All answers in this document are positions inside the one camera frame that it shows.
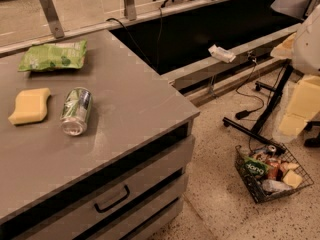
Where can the middle metal bracket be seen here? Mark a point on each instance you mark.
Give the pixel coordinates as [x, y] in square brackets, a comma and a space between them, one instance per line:
[130, 10]

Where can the black wire basket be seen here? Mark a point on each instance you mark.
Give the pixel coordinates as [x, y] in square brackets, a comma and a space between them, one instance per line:
[264, 189]

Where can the grey monitor panel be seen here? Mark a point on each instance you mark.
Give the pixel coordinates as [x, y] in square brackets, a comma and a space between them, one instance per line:
[292, 8]

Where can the left metal bracket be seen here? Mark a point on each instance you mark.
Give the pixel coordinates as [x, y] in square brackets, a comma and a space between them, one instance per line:
[52, 18]

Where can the yellow sponge in basket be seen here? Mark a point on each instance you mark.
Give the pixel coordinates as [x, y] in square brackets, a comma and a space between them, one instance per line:
[292, 179]

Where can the green chip bag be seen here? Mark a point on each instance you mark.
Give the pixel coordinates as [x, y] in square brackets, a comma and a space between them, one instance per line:
[54, 56]

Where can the grey cabinet drawer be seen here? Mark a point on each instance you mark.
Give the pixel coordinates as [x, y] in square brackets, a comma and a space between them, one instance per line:
[156, 187]

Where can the green dang snack bag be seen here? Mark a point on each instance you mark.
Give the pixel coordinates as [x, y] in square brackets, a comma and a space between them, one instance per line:
[257, 168]

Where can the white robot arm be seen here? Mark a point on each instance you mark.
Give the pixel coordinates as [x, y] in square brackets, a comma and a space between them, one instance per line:
[303, 49]

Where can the metal bracket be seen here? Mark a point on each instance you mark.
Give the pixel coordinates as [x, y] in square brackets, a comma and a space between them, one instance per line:
[52, 18]
[130, 10]

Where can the black drawer handle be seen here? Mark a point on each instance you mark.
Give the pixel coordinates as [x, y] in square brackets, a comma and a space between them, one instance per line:
[114, 202]

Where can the black stand base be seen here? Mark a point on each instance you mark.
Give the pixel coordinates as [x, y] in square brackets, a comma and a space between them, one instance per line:
[276, 91]

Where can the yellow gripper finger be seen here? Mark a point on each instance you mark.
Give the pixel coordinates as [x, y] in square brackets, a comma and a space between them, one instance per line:
[303, 106]
[284, 49]

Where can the red can in basket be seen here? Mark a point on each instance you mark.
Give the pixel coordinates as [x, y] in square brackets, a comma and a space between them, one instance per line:
[274, 166]

